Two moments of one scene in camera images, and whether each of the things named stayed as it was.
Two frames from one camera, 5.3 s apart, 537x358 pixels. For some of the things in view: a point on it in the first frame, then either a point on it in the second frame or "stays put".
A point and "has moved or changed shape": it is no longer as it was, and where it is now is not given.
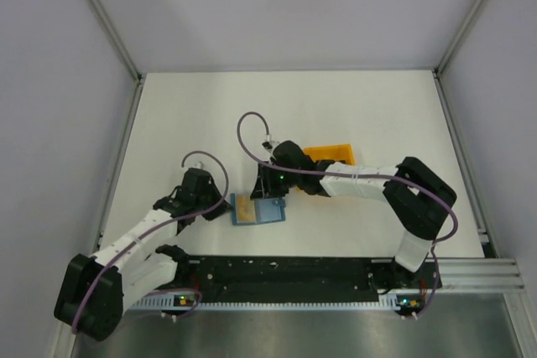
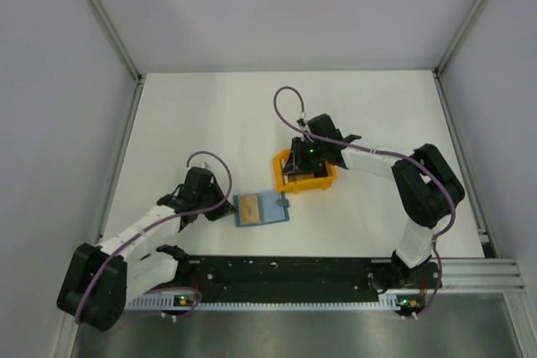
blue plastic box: [247, 210] stays put
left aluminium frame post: [106, 21] stays put
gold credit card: [246, 209] stays put
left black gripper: [223, 209] stays put
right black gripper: [265, 187] -> [295, 163]
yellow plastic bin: [340, 153] has moved or changed shape
